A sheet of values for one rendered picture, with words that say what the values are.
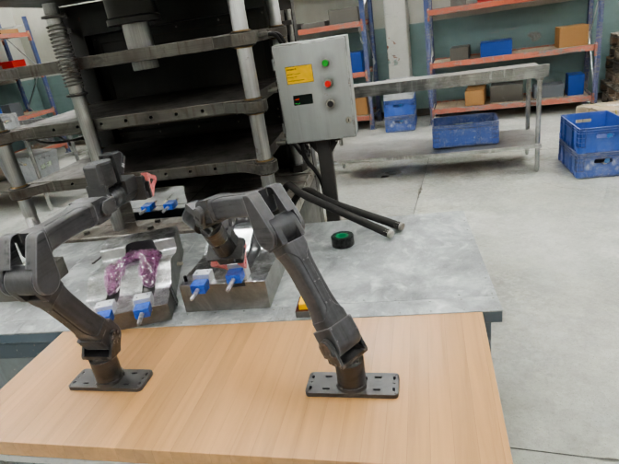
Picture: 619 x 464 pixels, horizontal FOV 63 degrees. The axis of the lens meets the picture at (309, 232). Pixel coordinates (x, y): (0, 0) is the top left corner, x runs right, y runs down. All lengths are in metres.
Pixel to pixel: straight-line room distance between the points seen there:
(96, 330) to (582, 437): 1.73
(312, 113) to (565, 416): 1.56
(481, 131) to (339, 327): 4.07
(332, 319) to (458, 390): 0.30
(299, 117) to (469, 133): 3.03
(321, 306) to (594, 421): 1.48
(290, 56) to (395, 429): 1.51
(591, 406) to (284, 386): 1.48
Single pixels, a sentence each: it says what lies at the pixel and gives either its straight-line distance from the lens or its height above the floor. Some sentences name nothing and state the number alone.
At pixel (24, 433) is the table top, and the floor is 0.80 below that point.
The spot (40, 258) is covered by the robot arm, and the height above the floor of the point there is 1.19.
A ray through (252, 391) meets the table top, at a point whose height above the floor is 0.80.
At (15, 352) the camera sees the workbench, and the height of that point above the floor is 0.70.
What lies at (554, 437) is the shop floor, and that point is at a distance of 2.20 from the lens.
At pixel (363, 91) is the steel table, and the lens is 4.75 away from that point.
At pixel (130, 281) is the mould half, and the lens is 1.67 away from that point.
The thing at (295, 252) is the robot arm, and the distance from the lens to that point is 1.04.
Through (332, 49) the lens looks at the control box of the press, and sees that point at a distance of 2.09.
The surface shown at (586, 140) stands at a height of 0.33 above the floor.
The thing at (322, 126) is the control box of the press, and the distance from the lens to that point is 2.13.
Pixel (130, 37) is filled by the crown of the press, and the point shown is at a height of 1.59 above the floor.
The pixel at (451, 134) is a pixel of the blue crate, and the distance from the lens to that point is 4.98.
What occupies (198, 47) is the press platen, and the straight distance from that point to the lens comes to 2.17.
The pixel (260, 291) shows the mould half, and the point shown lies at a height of 0.86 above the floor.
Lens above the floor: 1.54
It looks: 23 degrees down
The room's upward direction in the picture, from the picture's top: 9 degrees counter-clockwise
